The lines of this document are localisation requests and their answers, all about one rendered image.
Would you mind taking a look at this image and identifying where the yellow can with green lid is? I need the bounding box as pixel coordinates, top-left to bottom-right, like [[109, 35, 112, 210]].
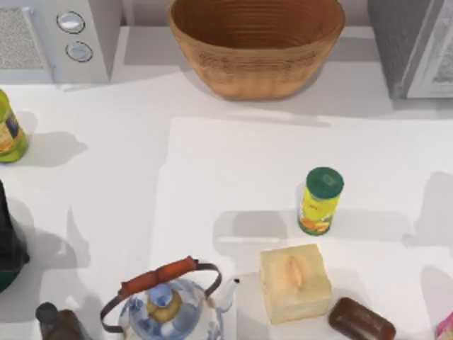
[[297, 166, 345, 236]]

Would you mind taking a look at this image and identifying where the woven brown basket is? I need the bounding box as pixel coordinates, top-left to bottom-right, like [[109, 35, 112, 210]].
[[167, 0, 346, 101]]

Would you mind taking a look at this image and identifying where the square loaf of bread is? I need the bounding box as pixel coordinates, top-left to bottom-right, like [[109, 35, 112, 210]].
[[258, 243, 333, 325]]

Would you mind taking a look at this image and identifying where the blue and white teapot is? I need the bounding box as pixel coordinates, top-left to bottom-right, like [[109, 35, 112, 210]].
[[99, 256, 241, 340]]

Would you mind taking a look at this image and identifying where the round microwave knob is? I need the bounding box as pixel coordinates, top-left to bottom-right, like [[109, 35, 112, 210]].
[[65, 40, 94, 63], [56, 11, 86, 35]]

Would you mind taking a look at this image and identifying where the dark brown bread roll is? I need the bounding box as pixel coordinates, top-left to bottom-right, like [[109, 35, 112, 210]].
[[328, 297, 397, 340]]

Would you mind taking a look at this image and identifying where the green bottle with label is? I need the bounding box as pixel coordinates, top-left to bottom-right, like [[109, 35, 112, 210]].
[[0, 89, 29, 164]]

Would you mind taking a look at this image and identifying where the brown glass bottle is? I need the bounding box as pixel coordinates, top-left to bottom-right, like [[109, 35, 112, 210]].
[[35, 302, 93, 340]]

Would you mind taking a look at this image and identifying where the pale microwave oven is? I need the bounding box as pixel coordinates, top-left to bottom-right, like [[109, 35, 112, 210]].
[[0, 0, 124, 85]]

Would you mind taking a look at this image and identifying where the dark green bottle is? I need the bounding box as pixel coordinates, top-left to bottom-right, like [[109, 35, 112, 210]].
[[0, 179, 30, 294]]

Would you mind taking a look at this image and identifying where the pink packet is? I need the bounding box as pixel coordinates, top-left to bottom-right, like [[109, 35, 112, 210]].
[[435, 312, 453, 340]]

